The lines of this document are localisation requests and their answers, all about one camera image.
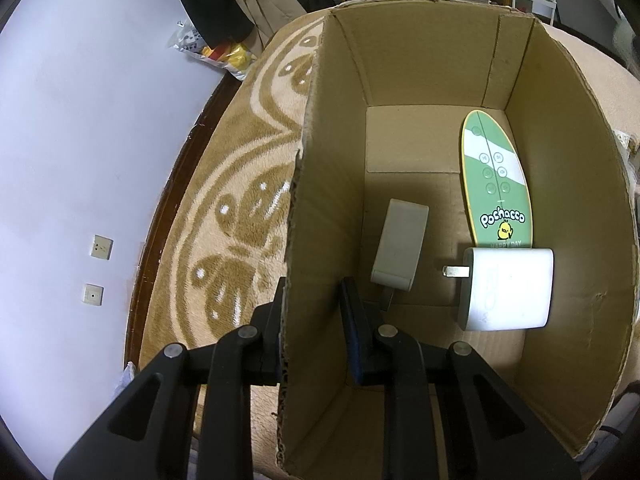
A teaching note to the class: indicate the brown cardboard box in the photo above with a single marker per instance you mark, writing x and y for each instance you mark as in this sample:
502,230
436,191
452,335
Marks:
410,60

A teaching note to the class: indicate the multi-hole wall socket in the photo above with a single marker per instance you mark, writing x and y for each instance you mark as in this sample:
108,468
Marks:
101,247

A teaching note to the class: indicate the large white charger block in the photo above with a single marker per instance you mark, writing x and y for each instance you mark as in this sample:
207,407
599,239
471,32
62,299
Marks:
510,290

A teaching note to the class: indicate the plastic bag of snacks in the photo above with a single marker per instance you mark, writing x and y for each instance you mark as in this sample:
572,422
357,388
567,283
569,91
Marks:
225,55

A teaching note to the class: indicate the beige hanging coat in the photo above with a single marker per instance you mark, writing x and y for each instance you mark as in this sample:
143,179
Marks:
270,5

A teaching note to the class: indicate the green oval cartoon board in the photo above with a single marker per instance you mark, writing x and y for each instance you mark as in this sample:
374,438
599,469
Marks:
492,180

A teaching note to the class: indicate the dark hanging coat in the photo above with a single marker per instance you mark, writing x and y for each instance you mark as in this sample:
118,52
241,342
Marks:
215,0

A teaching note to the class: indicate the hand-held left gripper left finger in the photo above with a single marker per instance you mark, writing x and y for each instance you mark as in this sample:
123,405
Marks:
265,340

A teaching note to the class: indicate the dark wooden bed frame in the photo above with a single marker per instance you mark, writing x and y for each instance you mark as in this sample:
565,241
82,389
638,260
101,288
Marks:
165,200

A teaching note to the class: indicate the small beige charger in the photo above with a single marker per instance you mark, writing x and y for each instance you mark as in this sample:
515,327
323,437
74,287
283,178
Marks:
400,245

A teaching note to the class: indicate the single-hole wall socket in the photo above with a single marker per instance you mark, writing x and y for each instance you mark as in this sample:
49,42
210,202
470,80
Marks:
92,295

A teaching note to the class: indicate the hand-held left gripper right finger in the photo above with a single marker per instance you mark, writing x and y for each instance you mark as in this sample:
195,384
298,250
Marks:
357,355

